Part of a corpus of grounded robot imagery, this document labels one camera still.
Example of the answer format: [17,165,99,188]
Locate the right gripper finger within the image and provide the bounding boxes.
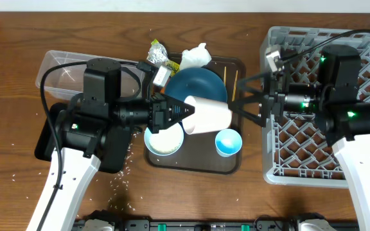
[229,95,267,127]
[236,72,270,93]

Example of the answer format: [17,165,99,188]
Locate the pink white cup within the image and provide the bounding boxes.
[182,96,233,135]

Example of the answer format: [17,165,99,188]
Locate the blue plate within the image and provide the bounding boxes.
[164,67,227,103]

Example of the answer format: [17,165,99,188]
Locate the blue white cup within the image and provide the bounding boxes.
[215,129,243,157]

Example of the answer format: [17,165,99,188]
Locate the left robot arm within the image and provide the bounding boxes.
[28,58,195,230]

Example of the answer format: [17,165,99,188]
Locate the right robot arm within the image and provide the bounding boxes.
[229,44,370,230]

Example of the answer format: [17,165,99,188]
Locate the grey dishwasher rack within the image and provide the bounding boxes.
[260,26,370,188]

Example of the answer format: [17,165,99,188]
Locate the wooden chopstick right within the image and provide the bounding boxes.
[231,70,238,102]

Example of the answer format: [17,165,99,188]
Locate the wooden chopstick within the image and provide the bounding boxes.
[223,66,227,87]
[231,70,238,102]

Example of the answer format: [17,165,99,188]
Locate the light blue rice bowl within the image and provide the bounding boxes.
[144,123,184,156]

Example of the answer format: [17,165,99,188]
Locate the wooden chopstick left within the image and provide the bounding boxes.
[223,66,227,87]

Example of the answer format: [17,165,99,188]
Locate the dark brown serving tray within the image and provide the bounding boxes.
[144,56,246,175]

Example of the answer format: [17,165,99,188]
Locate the black rectangular tray bin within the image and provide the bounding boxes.
[34,102,133,174]

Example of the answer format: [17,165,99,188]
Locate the crumpled white napkin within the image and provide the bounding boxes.
[179,43,211,71]

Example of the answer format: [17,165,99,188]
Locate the yellow silver snack wrapper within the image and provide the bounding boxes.
[146,39,180,76]

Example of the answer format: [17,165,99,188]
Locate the clear plastic container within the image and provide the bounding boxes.
[35,50,146,100]

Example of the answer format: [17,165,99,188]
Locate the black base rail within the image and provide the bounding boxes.
[72,218,359,231]

